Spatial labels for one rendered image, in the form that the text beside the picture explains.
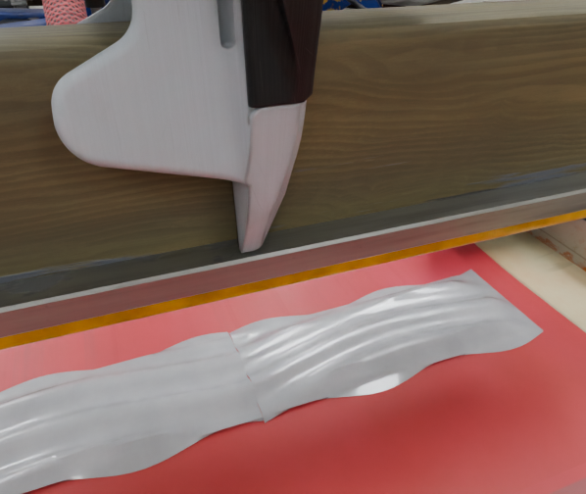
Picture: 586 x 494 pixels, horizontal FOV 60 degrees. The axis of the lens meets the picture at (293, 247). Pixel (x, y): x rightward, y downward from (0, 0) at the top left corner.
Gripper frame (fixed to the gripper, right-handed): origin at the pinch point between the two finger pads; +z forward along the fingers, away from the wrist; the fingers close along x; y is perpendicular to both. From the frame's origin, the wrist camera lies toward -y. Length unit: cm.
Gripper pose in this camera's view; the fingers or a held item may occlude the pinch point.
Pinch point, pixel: (249, 180)
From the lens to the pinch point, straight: 17.9
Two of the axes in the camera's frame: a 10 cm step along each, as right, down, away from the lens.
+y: -9.3, 1.9, -3.0
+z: 0.0, 8.4, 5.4
